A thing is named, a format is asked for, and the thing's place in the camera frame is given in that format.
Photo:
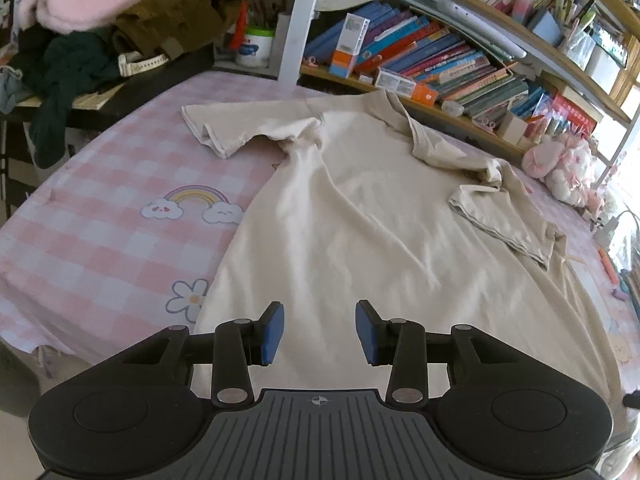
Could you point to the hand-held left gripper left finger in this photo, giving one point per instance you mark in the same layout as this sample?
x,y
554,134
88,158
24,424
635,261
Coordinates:
x,y
272,332

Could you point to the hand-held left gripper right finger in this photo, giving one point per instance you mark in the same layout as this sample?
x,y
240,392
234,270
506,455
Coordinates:
x,y
367,335

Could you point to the pink checked cartoon mat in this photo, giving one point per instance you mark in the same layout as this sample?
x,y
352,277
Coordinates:
x,y
110,240

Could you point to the pink hair clip card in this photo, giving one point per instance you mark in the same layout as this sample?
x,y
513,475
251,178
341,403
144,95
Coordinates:
x,y
482,122

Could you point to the white charger adapter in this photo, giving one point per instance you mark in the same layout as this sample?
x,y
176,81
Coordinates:
x,y
452,108

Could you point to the orange highlighter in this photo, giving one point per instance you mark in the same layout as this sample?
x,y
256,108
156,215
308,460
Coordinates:
x,y
607,265

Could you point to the cream pen holder box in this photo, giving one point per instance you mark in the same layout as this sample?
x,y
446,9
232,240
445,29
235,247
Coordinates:
x,y
511,127

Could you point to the flat white orange carton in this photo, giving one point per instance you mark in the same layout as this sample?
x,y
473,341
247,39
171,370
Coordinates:
x,y
400,82

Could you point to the white and pink plush bunny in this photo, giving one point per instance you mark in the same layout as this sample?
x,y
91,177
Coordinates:
x,y
570,170

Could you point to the black side table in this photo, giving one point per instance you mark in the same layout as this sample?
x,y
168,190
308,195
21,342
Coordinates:
x,y
150,90

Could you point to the small pink hair clip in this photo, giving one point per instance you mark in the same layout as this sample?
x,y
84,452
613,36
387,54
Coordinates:
x,y
311,61

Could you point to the row of colourful books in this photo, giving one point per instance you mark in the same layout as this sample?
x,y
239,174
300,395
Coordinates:
x,y
440,65

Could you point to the white cup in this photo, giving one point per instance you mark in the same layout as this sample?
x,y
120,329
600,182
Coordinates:
x,y
255,47

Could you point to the tall white orange carton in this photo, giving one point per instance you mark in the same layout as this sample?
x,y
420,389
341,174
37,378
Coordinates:
x,y
347,45

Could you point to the white wristwatch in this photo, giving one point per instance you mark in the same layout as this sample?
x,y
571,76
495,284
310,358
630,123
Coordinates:
x,y
142,64

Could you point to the red boxed book set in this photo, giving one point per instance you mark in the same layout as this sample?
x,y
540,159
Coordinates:
x,y
575,110

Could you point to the red tassel charm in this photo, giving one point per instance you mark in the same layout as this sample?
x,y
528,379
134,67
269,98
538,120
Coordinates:
x,y
239,25

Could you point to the white and wood bookshelf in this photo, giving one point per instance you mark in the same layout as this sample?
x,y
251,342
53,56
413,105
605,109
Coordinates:
x,y
300,20

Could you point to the olive brown garment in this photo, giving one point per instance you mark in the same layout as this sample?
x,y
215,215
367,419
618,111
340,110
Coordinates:
x,y
175,15

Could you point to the dark green garment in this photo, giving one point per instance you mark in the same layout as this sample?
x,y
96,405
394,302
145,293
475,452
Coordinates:
x,y
65,65

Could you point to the grey blue cloth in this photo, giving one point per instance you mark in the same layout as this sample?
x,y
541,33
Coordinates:
x,y
12,90

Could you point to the assorted stationery and books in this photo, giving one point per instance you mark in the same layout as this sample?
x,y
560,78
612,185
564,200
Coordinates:
x,y
550,5

